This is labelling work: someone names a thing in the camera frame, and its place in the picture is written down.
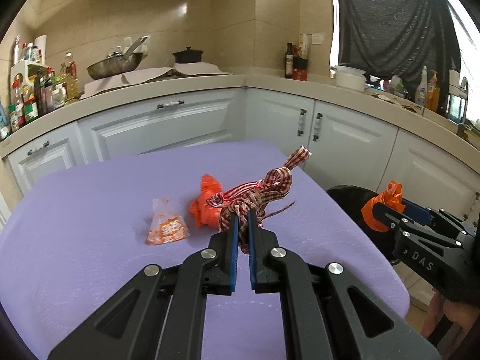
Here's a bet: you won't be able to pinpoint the dark sauce bottle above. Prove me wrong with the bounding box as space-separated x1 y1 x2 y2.
284 42 294 79

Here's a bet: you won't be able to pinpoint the blue white packet on counter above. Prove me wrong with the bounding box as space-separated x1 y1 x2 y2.
0 103 11 141

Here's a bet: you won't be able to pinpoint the cabinet door handle left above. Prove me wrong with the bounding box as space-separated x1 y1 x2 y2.
297 108 307 137

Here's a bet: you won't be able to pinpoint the cooking oil bottle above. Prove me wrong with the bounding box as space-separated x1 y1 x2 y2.
62 52 80 101

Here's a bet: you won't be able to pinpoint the person right hand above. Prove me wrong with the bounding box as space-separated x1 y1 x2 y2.
421 289 479 358

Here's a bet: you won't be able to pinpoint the white spray bottle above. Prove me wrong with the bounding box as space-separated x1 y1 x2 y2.
414 65 428 107

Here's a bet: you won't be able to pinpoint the red black container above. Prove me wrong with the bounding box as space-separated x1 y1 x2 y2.
292 57 308 81

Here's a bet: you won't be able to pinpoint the cabinet door handle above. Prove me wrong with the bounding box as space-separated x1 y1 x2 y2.
297 108 307 137
312 112 323 141

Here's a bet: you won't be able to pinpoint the steel wok pan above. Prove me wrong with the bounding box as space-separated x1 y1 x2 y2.
86 36 149 80

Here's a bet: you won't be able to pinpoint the orange soap bottle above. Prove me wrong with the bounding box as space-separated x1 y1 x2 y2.
425 69 439 112

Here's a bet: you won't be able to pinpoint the drawer handle centre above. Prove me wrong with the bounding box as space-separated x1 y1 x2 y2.
156 100 185 110

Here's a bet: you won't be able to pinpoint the white condiment rack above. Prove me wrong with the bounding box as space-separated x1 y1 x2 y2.
9 59 47 103

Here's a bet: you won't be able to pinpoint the white kitchen cabinets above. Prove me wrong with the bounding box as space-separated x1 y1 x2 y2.
5 88 479 223

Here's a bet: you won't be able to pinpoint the white bowl container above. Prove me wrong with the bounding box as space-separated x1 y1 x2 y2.
334 65 366 93

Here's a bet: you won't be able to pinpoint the clear orange printed wrapper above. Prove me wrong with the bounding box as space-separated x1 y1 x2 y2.
146 198 190 245

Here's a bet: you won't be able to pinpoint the orange plastic bag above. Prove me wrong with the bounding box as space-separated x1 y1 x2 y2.
360 180 406 233

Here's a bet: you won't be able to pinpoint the red checkered ribbon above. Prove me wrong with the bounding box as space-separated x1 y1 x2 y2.
206 145 312 254

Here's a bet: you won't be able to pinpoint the red plastic bag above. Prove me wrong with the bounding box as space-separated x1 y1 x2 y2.
189 174 222 229

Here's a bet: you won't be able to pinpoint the black trash bin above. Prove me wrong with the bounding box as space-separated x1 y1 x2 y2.
326 184 377 233

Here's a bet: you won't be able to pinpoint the black cooking pot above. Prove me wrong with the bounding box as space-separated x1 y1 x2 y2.
172 46 203 63

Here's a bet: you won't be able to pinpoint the drawer handle left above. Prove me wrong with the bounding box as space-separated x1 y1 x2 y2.
27 141 50 156

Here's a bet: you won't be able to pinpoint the red lid jar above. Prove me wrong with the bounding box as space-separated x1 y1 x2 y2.
24 97 39 124

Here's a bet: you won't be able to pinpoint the drawer handle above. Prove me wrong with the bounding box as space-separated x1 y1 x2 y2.
27 141 50 156
156 100 185 110

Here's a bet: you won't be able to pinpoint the cabinet door handle right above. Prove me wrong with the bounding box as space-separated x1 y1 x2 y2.
312 112 323 141

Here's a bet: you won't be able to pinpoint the dark grey curtain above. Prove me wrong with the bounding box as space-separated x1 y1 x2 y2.
338 0 461 99

